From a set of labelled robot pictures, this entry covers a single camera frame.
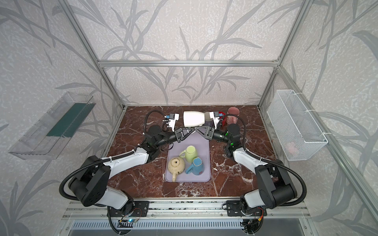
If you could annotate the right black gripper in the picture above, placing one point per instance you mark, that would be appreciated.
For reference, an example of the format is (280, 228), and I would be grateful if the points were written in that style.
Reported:
(210, 133)

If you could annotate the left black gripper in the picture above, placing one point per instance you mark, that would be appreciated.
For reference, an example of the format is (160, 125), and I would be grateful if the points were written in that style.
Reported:
(177, 135)

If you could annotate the white mug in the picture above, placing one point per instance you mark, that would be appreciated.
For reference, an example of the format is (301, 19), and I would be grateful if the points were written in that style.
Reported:
(193, 119)

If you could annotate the light green mug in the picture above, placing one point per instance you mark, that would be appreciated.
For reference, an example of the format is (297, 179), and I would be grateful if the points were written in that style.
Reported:
(190, 153)

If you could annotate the red mug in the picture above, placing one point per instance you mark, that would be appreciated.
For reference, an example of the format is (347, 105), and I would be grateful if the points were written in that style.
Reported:
(222, 118)

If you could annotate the pink patterned mug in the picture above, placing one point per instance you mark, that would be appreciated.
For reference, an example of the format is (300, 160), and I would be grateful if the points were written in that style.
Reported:
(234, 112)

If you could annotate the lavender mug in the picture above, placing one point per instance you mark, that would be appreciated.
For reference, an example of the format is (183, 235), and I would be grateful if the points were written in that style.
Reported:
(207, 116)

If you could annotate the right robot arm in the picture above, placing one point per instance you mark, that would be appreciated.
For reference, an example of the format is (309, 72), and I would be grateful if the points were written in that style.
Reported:
(275, 186)

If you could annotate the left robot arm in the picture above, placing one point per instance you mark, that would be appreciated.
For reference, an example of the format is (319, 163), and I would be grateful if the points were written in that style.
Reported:
(89, 183)

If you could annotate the blue mug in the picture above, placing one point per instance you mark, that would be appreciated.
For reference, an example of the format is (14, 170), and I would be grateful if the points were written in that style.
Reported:
(196, 168)

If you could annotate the lavender plastic tray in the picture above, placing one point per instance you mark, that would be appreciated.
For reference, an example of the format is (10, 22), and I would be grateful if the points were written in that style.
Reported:
(202, 146)

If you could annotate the cream teapot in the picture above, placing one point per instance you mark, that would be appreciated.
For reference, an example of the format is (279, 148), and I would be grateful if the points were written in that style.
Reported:
(175, 167)

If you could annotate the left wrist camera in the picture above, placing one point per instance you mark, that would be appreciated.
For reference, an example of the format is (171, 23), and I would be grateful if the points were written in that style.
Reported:
(169, 122)

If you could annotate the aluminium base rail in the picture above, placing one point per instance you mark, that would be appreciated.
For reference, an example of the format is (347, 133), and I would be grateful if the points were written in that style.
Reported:
(183, 208)

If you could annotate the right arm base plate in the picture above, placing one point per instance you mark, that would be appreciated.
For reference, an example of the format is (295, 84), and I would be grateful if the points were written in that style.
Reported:
(239, 208)

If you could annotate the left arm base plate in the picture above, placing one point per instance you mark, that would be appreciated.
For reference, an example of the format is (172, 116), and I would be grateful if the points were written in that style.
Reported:
(135, 209)

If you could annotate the white wire mesh basket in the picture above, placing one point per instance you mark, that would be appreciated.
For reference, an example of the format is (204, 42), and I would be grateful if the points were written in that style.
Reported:
(297, 131)

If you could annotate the aluminium cage frame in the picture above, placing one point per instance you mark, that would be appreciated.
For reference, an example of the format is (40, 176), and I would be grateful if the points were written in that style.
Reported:
(357, 181)

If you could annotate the clear plastic wall bin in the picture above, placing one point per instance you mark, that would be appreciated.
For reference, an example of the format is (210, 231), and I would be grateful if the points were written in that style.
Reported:
(49, 136)

